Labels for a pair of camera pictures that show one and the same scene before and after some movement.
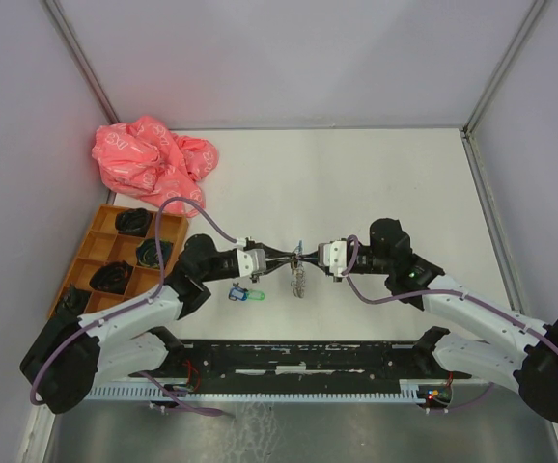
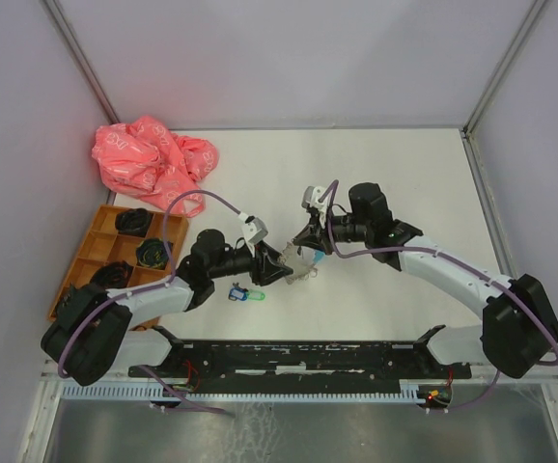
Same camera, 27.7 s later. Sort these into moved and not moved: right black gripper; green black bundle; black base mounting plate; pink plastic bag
Moved: right black gripper
Not moved: black base mounting plate; green black bundle; pink plastic bag
